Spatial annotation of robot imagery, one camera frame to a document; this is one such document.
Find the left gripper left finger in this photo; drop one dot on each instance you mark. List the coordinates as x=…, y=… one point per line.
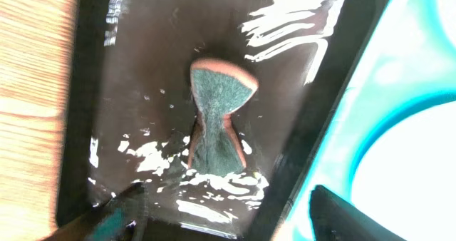
x=123, y=217

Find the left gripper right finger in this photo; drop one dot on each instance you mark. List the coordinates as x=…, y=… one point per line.
x=334, y=219

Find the white plate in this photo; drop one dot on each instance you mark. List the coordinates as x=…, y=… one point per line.
x=406, y=179

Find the black plastic tray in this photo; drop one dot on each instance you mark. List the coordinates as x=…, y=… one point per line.
x=131, y=112

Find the teal plastic tray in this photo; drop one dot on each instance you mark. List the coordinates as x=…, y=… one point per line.
x=408, y=66

